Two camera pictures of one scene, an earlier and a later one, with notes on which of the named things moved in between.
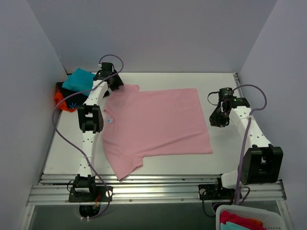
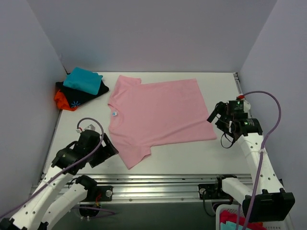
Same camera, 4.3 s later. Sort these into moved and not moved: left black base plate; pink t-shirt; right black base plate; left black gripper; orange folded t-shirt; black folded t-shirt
Moved: pink t-shirt; left black gripper
Not moved: black folded t-shirt; right black base plate; orange folded t-shirt; left black base plate
